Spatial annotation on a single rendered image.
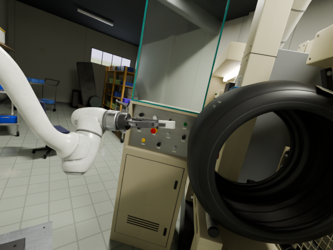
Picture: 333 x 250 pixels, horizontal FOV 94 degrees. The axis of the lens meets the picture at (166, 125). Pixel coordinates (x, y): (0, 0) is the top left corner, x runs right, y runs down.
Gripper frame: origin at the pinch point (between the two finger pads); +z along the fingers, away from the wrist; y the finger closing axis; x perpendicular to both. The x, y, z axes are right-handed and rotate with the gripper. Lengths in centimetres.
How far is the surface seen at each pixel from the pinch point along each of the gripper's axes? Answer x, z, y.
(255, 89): -15.1, 29.1, -9.1
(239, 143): 12.3, 38.5, 26.3
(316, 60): -30, 63, 19
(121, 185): 64, -42, 50
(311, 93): -14.3, 43.6, -11.8
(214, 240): 41.6, 22.2, -10.2
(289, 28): -65, 77, 72
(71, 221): 112, -96, 55
